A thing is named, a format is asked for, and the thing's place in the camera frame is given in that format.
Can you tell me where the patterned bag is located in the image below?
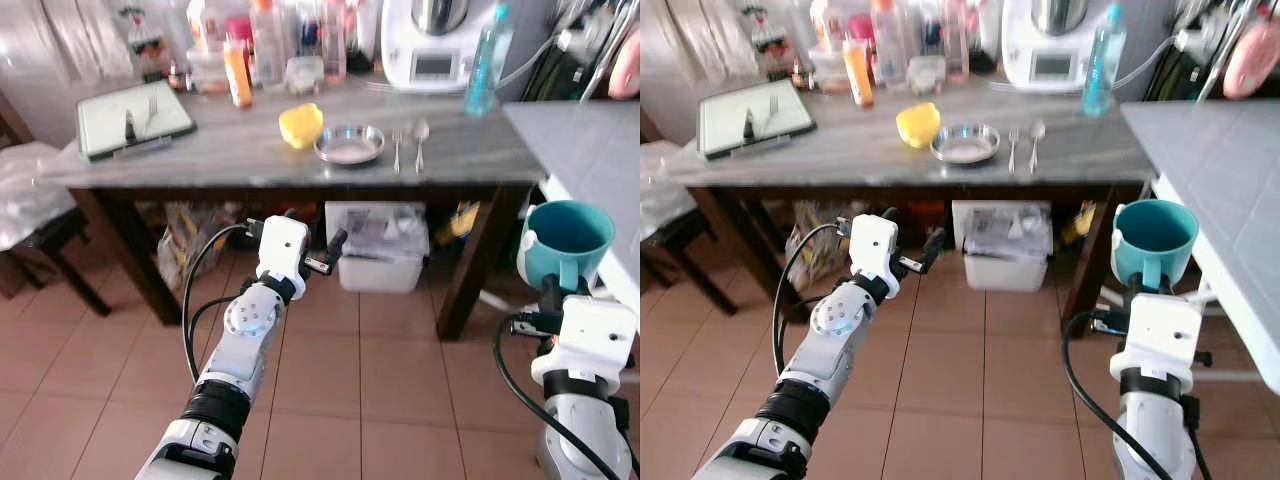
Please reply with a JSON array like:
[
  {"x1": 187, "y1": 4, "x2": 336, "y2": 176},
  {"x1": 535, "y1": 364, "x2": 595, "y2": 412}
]
[
  {"x1": 788, "y1": 203, "x2": 853, "y2": 292},
  {"x1": 158, "y1": 203, "x2": 243, "y2": 292}
]

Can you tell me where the pink rounded object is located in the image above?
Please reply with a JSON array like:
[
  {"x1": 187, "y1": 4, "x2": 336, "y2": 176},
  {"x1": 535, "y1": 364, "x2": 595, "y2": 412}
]
[
  {"x1": 1223, "y1": 22, "x2": 1280, "y2": 101},
  {"x1": 608, "y1": 35, "x2": 641, "y2": 101}
]

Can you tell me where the grey tiled counter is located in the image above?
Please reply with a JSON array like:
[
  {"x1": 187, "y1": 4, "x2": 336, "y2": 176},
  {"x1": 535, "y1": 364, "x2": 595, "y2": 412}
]
[
  {"x1": 503, "y1": 100, "x2": 641, "y2": 313},
  {"x1": 1120, "y1": 100, "x2": 1280, "y2": 397}
]

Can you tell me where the white plastic container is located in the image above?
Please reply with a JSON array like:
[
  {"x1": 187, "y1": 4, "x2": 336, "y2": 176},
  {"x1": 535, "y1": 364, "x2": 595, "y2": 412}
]
[
  {"x1": 187, "y1": 50, "x2": 231, "y2": 96},
  {"x1": 808, "y1": 50, "x2": 851, "y2": 96}
]

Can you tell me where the clear bottle orange cap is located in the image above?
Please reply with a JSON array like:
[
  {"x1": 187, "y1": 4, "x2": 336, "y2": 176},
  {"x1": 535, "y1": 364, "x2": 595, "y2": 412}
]
[
  {"x1": 250, "y1": 0, "x2": 287, "y2": 87},
  {"x1": 871, "y1": 0, "x2": 907, "y2": 87}
]

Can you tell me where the white plastic bag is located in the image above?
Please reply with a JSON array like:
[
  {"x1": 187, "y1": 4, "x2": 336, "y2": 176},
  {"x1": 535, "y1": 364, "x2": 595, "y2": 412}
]
[
  {"x1": 640, "y1": 140, "x2": 701, "y2": 241},
  {"x1": 0, "y1": 142, "x2": 79, "y2": 251}
]

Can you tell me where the white tray green rim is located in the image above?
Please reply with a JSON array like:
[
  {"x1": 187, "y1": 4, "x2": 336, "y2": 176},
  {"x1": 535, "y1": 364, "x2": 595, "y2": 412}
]
[
  {"x1": 697, "y1": 82, "x2": 818, "y2": 164},
  {"x1": 77, "y1": 80, "x2": 198, "y2": 164}
]

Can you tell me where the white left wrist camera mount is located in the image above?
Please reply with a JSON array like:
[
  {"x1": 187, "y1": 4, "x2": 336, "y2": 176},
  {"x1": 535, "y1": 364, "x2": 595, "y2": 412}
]
[
  {"x1": 257, "y1": 215, "x2": 311, "y2": 286},
  {"x1": 849, "y1": 213, "x2": 901, "y2": 286}
]

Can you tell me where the white power cable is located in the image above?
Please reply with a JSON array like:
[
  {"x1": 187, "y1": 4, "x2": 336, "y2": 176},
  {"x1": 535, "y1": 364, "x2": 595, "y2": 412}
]
[
  {"x1": 495, "y1": 35, "x2": 563, "y2": 91},
  {"x1": 1115, "y1": 35, "x2": 1181, "y2": 91}
]

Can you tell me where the blue water bottle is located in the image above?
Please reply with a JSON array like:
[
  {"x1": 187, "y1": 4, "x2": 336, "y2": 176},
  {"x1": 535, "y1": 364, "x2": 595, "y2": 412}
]
[
  {"x1": 462, "y1": 5, "x2": 514, "y2": 119},
  {"x1": 1081, "y1": 5, "x2": 1128, "y2": 119}
]

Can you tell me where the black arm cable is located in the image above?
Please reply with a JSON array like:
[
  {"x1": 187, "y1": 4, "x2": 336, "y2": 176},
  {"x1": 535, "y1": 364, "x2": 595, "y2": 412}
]
[
  {"x1": 493, "y1": 314, "x2": 623, "y2": 480},
  {"x1": 1062, "y1": 310, "x2": 1177, "y2": 480},
  {"x1": 182, "y1": 224, "x2": 263, "y2": 383},
  {"x1": 772, "y1": 222, "x2": 853, "y2": 381}
]

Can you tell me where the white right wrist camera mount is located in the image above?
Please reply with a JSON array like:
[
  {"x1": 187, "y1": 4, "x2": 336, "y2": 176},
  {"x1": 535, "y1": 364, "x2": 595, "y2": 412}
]
[
  {"x1": 530, "y1": 295, "x2": 638, "y2": 393},
  {"x1": 1110, "y1": 293, "x2": 1204, "y2": 393}
]

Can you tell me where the dark wooden table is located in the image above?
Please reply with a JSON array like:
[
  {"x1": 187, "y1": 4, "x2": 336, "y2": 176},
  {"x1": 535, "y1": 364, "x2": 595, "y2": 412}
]
[
  {"x1": 40, "y1": 75, "x2": 548, "y2": 341},
  {"x1": 662, "y1": 75, "x2": 1161, "y2": 336}
]

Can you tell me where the clear glass jar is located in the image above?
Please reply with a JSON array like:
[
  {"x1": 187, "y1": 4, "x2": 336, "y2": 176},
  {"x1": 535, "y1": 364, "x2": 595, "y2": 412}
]
[
  {"x1": 907, "y1": 56, "x2": 945, "y2": 96},
  {"x1": 285, "y1": 57, "x2": 323, "y2": 96}
]

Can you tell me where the teal mug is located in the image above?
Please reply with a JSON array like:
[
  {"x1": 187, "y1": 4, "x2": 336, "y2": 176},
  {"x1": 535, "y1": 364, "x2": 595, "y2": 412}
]
[
  {"x1": 1112, "y1": 199, "x2": 1199, "y2": 294},
  {"x1": 517, "y1": 200, "x2": 616, "y2": 295}
]

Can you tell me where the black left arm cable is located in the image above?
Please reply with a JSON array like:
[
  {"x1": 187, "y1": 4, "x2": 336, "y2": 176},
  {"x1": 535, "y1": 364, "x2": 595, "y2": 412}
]
[
  {"x1": 182, "y1": 224, "x2": 263, "y2": 383},
  {"x1": 772, "y1": 222, "x2": 853, "y2": 381}
]

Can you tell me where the round steel bowl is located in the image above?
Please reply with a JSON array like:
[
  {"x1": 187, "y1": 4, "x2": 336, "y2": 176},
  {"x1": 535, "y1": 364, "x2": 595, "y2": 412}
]
[
  {"x1": 930, "y1": 123, "x2": 1002, "y2": 166},
  {"x1": 314, "y1": 124, "x2": 386, "y2": 166}
]

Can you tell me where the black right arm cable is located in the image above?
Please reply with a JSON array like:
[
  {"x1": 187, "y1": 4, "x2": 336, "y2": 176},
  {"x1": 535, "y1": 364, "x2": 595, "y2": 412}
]
[
  {"x1": 1062, "y1": 310, "x2": 1177, "y2": 480},
  {"x1": 493, "y1": 314, "x2": 623, "y2": 480}
]

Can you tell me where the white kitchen appliance with screen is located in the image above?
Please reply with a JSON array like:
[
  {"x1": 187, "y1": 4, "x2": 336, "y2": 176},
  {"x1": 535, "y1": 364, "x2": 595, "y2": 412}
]
[
  {"x1": 380, "y1": 0, "x2": 501, "y2": 93},
  {"x1": 1000, "y1": 0, "x2": 1119, "y2": 93}
]

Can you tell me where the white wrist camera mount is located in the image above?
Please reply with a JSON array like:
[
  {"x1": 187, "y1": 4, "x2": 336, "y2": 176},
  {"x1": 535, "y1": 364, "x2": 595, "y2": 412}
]
[
  {"x1": 530, "y1": 295, "x2": 638, "y2": 393},
  {"x1": 257, "y1": 215, "x2": 311, "y2": 286},
  {"x1": 1110, "y1": 293, "x2": 1204, "y2": 393},
  {"x1": 849, "y1": 213, "x2": 901, "y2": 286}
]

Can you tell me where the white storage box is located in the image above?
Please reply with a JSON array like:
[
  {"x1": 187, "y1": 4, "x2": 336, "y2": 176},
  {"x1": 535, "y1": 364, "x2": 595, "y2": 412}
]
[
  {"x1": 325, "y1": 202, "x2": 431, "y2": 294},
  {"x1": 952, "y1": 200, "x2": 1055, "y2": 294}
]

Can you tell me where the pink bottle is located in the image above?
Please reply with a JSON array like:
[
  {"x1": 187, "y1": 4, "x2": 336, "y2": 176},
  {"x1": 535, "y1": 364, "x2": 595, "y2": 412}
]
[
  {"x1": 943, "y1": 0, "x2": 969, "y2": 83},
  {"x1": 322, "y1": 0, "x2": 347, "y2": 83}
]

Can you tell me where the yellow plastic cup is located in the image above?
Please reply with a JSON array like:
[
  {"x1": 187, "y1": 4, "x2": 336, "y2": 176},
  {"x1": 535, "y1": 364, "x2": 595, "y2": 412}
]
[
  {"x1": 896, "y1": 102, "x2": 942, "y2": 150},
  {"x1": 279, "y1": 103, "x2": 324, "y2": 150}
]

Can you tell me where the dark wooden chair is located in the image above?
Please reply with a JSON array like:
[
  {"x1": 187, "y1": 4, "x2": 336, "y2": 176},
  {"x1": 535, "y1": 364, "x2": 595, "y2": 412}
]
[
  {"x1": 0, "y1": 95, "x2": 113, "y2": 318},
  {"x1": 640, "y1": 105, "x2": 739, "y2": 318}
]

